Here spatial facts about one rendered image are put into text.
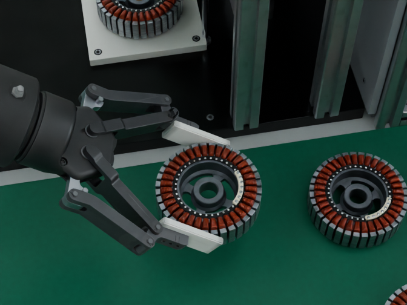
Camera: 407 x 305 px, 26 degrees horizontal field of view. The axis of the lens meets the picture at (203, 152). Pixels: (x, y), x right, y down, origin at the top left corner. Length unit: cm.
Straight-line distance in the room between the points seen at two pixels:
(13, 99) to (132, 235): 17
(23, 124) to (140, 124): 15
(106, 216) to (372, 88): 38
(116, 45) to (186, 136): 23
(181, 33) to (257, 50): 21
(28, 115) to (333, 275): 39
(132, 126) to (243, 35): 15
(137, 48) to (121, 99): 22
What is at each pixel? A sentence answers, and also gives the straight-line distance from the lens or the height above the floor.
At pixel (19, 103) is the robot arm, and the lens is 82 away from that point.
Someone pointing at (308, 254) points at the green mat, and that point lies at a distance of 101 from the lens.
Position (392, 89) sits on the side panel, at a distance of 105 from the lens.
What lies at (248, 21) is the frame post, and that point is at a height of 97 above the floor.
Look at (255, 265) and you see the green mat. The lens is 100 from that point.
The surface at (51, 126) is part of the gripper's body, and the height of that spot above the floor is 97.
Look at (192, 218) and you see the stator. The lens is 90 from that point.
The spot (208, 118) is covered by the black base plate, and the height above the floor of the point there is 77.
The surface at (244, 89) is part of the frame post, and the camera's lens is 100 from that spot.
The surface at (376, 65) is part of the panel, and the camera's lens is 104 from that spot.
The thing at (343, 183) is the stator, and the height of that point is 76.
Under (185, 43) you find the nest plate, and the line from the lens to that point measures 113.
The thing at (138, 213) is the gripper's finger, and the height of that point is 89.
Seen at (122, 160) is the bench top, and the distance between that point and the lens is 107.
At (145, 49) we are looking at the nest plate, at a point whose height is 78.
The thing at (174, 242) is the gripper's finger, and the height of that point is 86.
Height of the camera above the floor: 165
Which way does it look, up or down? 57 degrees down
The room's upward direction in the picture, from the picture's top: straight up
